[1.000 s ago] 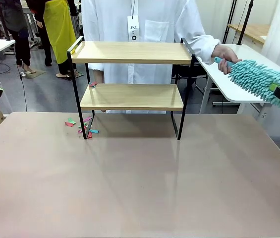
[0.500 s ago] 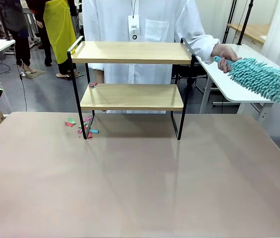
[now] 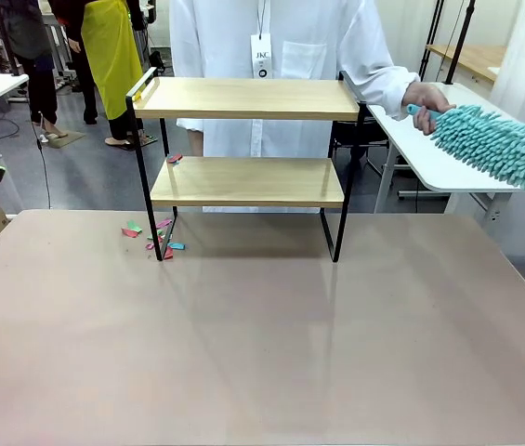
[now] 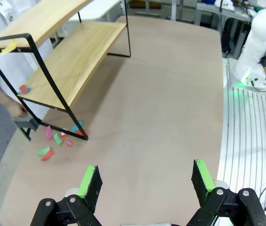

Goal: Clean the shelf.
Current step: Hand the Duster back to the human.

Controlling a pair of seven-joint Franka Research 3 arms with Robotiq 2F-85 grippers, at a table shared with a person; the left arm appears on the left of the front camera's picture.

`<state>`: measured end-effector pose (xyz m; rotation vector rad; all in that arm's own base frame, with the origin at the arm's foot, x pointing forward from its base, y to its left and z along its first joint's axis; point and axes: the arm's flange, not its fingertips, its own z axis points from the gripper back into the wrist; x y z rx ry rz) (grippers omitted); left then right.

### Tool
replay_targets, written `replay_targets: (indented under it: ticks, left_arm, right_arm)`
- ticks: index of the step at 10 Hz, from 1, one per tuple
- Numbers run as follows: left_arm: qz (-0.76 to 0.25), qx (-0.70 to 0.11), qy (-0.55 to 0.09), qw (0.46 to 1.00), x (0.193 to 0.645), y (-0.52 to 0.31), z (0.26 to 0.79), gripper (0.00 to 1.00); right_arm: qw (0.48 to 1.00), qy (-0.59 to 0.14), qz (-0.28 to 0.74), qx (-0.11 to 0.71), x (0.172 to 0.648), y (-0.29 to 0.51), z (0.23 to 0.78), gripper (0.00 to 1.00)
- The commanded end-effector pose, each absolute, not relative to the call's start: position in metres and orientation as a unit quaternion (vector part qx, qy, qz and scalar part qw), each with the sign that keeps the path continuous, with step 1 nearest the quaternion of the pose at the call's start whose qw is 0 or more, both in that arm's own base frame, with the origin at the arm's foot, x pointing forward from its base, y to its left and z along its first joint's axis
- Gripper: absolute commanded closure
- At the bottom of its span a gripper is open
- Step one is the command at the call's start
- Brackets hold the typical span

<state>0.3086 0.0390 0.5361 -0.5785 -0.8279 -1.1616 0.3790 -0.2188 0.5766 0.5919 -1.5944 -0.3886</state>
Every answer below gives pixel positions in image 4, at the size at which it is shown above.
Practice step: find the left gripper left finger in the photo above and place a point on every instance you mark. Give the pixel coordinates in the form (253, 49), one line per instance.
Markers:
(91, 186)

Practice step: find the white paper scrap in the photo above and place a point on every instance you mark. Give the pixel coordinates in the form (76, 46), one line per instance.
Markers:
(62, 133)

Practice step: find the yellow paper scrap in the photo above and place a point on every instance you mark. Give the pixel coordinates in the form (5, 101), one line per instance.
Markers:
(9, 48)

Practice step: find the green paper scrap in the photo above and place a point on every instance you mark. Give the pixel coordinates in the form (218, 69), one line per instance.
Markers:
(42, 151)
(58, 139)

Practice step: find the person's right hand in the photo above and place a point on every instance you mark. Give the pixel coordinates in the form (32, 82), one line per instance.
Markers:
(17, 110)

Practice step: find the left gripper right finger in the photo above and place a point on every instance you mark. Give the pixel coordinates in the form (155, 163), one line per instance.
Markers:
(201, 181)

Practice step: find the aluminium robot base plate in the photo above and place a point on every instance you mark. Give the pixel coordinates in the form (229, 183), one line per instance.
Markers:
(245, 141)

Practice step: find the grey metal rack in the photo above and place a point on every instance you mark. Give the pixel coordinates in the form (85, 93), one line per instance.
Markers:
(238, 26)

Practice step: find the dark grey plastic stool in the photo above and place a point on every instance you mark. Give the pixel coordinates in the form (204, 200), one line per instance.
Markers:
(26, 122)

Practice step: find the blue paper scrap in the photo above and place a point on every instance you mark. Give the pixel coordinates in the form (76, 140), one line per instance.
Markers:
(30, 89)
(76, 128)

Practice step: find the large white table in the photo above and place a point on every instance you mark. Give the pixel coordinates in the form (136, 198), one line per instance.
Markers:
(92, 11)

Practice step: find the two-tier wooden shelf black frame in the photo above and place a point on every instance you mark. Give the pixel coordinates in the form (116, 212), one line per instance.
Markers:
(76, 54)

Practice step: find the magenta paper scrap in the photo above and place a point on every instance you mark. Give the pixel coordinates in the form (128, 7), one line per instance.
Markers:
(49, 133)

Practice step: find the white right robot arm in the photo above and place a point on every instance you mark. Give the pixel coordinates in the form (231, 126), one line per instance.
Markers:
(260, 26)

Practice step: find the pinkish red paper scrap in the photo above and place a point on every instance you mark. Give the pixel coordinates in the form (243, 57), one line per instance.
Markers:
(24, 89)

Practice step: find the red-brown paper scrap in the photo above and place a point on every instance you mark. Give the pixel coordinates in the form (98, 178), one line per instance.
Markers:
(79, 133)

